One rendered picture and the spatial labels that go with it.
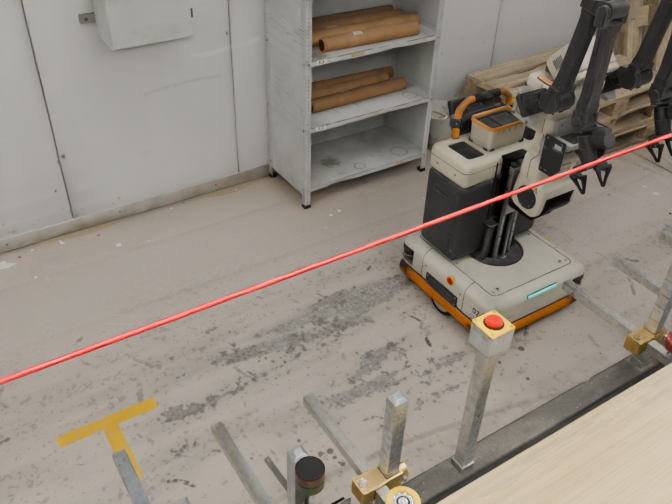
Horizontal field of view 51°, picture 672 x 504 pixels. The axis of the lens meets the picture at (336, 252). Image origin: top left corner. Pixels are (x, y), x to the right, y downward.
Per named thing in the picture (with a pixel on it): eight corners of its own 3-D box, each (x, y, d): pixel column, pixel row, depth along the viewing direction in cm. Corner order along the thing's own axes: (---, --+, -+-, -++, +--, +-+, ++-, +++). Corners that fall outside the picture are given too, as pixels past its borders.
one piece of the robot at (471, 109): (446, 153, 320) (438, 103, 314) (503, 135, 336) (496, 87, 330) (462, 153, 310) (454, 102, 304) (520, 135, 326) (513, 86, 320)
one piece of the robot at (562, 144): (529, 165, 283) (540, 116, 270) (576, 149, 295) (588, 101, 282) (558, 183, 273) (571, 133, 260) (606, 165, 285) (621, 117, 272)
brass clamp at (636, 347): (621, 345, 215) (625, 333, 212) (649, 329, 221) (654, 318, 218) (637, 358, 211) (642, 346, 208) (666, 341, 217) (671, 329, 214)
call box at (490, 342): (466, 343, 164) (471, 319, 159) (489, 333, 167) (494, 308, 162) (487, 362, 159) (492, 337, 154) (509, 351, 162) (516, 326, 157)
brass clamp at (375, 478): (349, 489, 169) (350, 477, 166) (394, 465, 175) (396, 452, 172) (363, 509, 165) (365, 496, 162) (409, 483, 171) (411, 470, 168)
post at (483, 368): (450, 462, 190) (474, 343, 163) (463, 454, 192) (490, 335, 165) (461, 474, 187) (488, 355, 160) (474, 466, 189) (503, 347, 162)
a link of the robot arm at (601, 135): (588, 112, 247) (571, 117, 243) (616, 110, 237) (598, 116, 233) (592, 145, 250) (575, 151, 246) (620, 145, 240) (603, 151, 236)
